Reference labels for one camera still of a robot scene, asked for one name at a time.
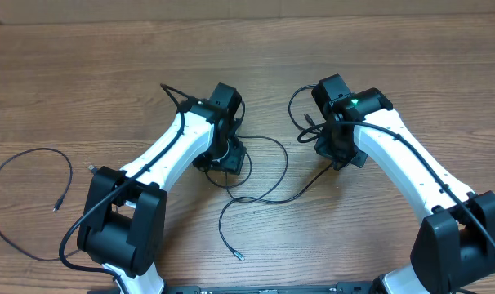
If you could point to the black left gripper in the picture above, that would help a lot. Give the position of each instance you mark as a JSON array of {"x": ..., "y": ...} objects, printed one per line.
[{"x": 234, "y": 162}]

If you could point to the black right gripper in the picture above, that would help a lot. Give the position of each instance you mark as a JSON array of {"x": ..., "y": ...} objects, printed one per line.
[{"x": 323, "y": 149}]

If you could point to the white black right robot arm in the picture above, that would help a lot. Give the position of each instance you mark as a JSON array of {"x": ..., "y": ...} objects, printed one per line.
[{"x": 455, "y": 244}]

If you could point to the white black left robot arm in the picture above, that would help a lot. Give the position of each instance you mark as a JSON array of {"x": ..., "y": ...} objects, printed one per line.
[{"x": 124, "y": 214}]

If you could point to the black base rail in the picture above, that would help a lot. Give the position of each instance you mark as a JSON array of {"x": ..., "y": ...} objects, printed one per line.
[{"x": 338, "y": 288}]

